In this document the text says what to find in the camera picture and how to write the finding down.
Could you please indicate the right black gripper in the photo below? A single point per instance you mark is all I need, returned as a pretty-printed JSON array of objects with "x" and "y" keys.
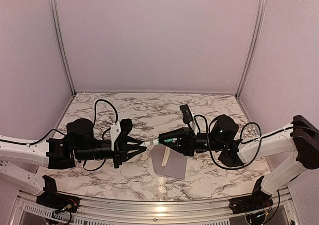
[{"x": 189, "y": 142}]

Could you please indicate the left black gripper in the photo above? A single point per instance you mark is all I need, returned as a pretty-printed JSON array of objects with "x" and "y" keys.
[{"x": 120, "y": 151}]

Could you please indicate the cream paper letter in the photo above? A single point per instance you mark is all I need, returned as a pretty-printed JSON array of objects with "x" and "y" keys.
[{"x": 166, "y": 156}]

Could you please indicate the green white glue stick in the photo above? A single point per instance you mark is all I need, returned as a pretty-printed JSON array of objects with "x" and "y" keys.
[{"x": 167, "y": 141}]

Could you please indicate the grey envelope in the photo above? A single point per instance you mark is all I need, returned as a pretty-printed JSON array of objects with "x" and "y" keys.
[{"x": 175, "y": 166}]

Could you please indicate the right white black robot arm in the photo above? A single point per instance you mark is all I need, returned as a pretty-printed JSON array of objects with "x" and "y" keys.
[{"x": 300, "y": 138}]

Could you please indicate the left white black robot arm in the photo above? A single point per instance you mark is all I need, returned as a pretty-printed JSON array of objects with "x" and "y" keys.
[{"x": 79, "y": 144}]

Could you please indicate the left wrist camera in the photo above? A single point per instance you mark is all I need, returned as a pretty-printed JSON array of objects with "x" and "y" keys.
[{"x": 115, "y": 131}]

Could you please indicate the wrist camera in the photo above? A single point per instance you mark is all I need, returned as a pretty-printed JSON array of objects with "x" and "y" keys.
[
  {"x": 187, "y": 115},
  {"x": 115, "y": 131}
]

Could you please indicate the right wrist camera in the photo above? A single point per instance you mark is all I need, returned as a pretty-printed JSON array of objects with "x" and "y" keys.
[{"x": 187, "y": 115}]

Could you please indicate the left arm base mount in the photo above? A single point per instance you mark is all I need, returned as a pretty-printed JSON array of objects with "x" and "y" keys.
[{"x": 58, "y": 201}]

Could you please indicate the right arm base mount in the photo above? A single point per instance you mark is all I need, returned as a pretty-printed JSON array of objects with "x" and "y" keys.
[{"x": 256, "y": 200}]

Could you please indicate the front aluminium rail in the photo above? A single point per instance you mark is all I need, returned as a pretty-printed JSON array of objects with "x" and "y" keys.
[{"x": 101, "y": 211}]

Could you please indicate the right aluminium frame post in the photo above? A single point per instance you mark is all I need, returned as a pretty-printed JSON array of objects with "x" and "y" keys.
[{"x": 253, "y": 45}]

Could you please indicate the aluminium frame post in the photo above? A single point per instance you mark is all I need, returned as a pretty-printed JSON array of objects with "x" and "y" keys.
[
  {"x": 61, "y": 47},
  {"x": 253, "y": 45}
]

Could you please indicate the left aluminium frame post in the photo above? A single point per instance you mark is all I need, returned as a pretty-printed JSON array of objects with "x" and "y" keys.
[{"x": 61, "y": 47}]

